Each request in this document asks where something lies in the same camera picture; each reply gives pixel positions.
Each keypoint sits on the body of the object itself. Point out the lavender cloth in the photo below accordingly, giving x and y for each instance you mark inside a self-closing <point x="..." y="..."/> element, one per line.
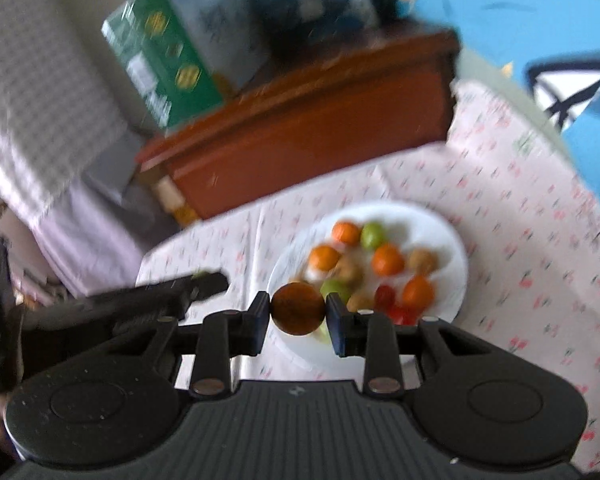
<point x="95" y="240"/>

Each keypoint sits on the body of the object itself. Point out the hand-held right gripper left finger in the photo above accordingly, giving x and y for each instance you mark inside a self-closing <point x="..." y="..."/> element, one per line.
<point x="260" y="325"/>

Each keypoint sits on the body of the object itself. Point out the red cherry tomato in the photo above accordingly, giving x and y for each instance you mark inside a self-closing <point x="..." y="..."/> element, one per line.
<point x="402" y="315"/>
<point x="384" y="296"/>

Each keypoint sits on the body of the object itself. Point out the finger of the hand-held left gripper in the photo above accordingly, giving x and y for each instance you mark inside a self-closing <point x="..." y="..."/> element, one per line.
<point x="205" y="285"/>

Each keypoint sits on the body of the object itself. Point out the cherry print tablecloth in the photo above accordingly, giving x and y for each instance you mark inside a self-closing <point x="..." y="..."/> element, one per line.
<point x="520" y="270"/>

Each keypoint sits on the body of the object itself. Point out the blue garment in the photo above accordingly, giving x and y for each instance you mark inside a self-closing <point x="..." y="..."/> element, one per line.
<point x="480" y="20"/>

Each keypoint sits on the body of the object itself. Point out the green carton box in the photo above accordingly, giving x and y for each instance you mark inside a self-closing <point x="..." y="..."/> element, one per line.
<point x="155" y="60"/>

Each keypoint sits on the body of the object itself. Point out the plaid cloth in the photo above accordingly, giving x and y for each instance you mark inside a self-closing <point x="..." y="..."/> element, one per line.
<point x="40" y="110"/>

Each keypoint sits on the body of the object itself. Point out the green jujube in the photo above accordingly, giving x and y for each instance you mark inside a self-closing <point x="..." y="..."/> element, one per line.
<point x="324" y="333"/>
<point x="336" y="287"/>
<point x="372" y="235"/>

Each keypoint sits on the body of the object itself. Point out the open cardboard box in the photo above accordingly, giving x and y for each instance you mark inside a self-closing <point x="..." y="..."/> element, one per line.
<point x="172" y="200"/>

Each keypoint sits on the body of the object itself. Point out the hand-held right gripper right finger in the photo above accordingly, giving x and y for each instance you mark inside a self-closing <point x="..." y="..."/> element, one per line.
<point x="336" y="330"/>

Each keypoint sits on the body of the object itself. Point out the brown wooden cabinet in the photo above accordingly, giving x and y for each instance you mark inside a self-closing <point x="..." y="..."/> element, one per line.
<point x="305" y="150"/>

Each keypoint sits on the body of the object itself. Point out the brown kiwi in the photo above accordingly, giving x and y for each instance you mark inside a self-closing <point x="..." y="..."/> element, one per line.
<point x="360" y="302"/>
<point x="422" y="260"/>
<point x="347" y="267"/>

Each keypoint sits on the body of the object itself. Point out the white plate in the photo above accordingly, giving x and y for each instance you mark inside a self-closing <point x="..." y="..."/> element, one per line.
<point x="430" y="230"/>

